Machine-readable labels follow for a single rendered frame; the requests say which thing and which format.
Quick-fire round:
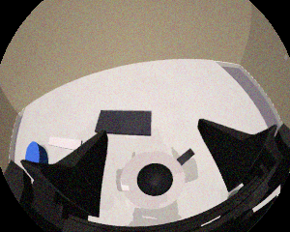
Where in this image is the blue cylinder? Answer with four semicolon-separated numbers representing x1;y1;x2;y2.
25;140;48;163

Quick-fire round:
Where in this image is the french press with black handle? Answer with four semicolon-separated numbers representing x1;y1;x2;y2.
121;148;195;209

